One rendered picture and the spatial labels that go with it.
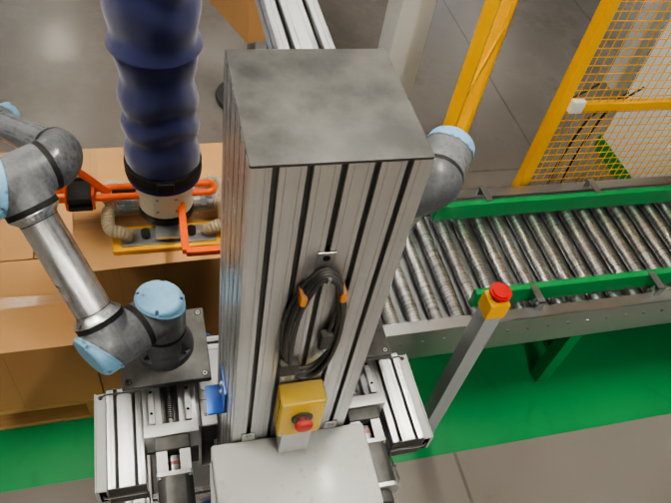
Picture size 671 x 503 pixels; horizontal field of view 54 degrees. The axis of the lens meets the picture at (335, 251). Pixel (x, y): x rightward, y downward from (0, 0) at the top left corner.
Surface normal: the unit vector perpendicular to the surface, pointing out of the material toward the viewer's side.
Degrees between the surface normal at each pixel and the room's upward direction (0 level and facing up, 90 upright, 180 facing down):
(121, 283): 90
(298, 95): 0
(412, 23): 90
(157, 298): 8
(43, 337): 0
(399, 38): 90
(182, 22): 74
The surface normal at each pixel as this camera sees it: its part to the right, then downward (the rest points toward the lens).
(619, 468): 0.14, -0.64
